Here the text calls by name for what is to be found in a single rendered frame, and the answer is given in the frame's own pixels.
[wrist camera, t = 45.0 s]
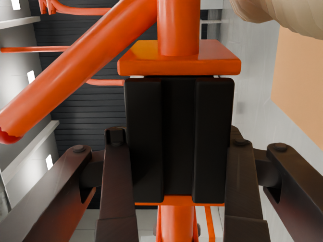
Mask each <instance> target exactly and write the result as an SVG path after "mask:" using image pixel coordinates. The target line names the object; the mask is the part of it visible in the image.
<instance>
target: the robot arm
mask: <svg viewBox="0 0 323 242"><path fill-rule="evenodd" d="M104 138H105V149H104V150H101V151H96V152H92V150H91V147H90V146H87V145H75V146H73V147H70V148H69V149H67V150H66V152H65V153H64V154H63V155H62V156H61V157H60V158H59V159H58V160H57V161H56V162H55V163H54V165H53V166H52V167H51V168H50V169H49V170H48V171H47V172H46V173H45V174H44V175H43V176H42V178H41V179H40V180H39V181H38V182H37V183H36V184H35V185H34V186H33V187H32V188H31V189H30V191H29V192H28V193H27V194H26V195H25V196H24V197H23V198H22V199H21V200H20V201H19V202H18V204H17V205H16V206H15V207H14V208H13V209H12V210H11V211H10V212H9V213H8V214H7V215H6V217H5V218H4V219H3V220H2V221H1V222H0V242H69V240H70V238H71V236H72V234H73V232H74V231H75V229H76V227H77V225H78V223H79V221H80V220H81V218H82V216H83V214H84V212H85V210H86V209H87V207H88V205H89V203H90V201H91V199H92V197H93V196H94V194H95V192H96V187H99V186H101V197H100V208H99V219H97V220H96V223H95V232H94V241H93V242H139V238H138V228H137V216H136V209H135V200H134V190H133V180H132V171H131V161H130V151H129V147H128V146H127V131H126V127H122V126H114V127H110V128H107V129H105V130H104ZM259 186H263V191H264V193H265V195H266V196H267V198H268V199H269V201H270V203H271V204H272V206H273V208H274V209H275V211H276V213H277V214H278V216H279V218H280V219H281V221H282V223H283V224H284V226H285V228H286V229H287V231H288V233H289V234H290V236H291V238H292V239H293V241H294V242H323V176H322V175H321V174H320V173H319V172H318V171H317V170H316V169H315V168H314V167H313V166H312V165H311V164H310V163H309V162H308V161H307V160H306V159H305V158H303V157H302V156H301V155H300V154H299V153H298V152H297V151H296V150H295V149H294V148H293V147H291V146H290V145H287V144H285V143H271V144H268V146H267V150H261V149H256V148H253V145H252V142H251V141H249V140H246V139H244V138H243V136H242V134H241V133H240V131H239V129H238V128H237V127H235V126H233V125H232V128H231V139H230V146H229V147H227V164H226V181H225V200H224V230H223V242H271V239H270V234H269V228H268V222H267V220H263V214H262V207H261V198H260V192H259Z"/></svg>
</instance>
